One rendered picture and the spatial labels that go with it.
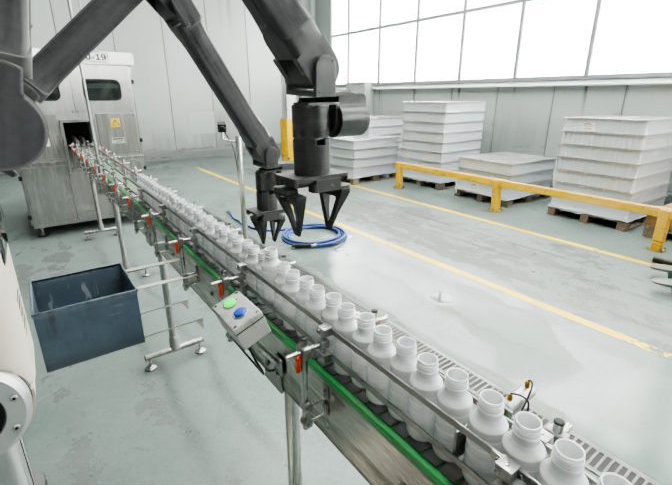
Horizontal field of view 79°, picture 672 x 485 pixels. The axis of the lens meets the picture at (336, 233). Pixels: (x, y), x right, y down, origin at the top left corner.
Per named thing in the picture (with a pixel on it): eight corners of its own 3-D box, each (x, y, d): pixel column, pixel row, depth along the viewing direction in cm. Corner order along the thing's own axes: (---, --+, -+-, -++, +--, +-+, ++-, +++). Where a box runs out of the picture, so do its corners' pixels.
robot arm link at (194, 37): (148, 4, 88) (162, -5, 80) (170, -9, 90) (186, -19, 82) (253, 164, 113) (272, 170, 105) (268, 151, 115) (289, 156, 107)
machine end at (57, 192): (156, 220, 559) (132, 53, 493) (31, 240, 481) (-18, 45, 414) (131, 198, 681) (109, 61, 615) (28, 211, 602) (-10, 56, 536)
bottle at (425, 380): (410, 416, 82) (415, 345, 77) (440, 425, 80) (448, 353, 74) (402, 438, 77) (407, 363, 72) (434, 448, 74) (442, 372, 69)
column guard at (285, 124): (301, 165, 1007) (300, 118, 972) (287, 166, 985) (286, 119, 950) (293, 163, 1037) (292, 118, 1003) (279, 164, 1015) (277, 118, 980)
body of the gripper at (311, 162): (349, 183, 66) (349, 136, 64) (295, 192, 61) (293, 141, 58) (326, 177, 71) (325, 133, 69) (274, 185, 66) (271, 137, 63)
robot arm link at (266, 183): (250, 166, 110) (260, 169, 106) (273, 164, 114) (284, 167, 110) (252, 191, 112) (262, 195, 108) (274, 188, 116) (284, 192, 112)
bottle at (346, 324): (344, 380, 92) (345, 315, 87) (328, 367, 97) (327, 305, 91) (364, 370, 96) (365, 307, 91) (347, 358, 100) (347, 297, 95)
